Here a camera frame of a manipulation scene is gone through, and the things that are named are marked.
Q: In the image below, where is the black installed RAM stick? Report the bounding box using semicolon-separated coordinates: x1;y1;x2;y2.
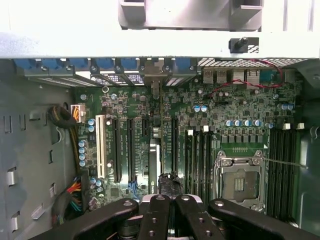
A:
186;129;195;199

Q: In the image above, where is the metal locking lever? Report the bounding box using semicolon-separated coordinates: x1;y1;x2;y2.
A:
259;156;309;169

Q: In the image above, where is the white expansion slot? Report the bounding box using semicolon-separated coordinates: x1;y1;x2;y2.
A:
95;114;108;180

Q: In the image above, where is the black open PC case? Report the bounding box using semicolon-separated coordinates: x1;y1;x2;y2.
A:
0;31;320;240

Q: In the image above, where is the black case latch knob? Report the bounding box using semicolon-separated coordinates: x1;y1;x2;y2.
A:
228;36;260;54

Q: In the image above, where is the white power connector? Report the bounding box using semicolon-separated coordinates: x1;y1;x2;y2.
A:
70;104;87;123

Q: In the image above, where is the green motherboard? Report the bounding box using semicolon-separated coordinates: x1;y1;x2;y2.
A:
72;72;303;226

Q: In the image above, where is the long black expansion slot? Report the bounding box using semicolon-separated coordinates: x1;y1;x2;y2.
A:
126;118;136;183
112;117;122;183
171;117;180;173

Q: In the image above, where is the coloured wire bundle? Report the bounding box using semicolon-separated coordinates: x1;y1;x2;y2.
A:
52;174;90;223

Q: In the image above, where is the metal CPU socket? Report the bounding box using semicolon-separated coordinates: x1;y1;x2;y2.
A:
213;149;270;213

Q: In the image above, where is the red and black wire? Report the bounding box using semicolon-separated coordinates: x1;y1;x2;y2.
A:
203;58;285;101

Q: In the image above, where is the black sleeved power cable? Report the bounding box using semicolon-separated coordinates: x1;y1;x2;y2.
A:
47;105;85;176

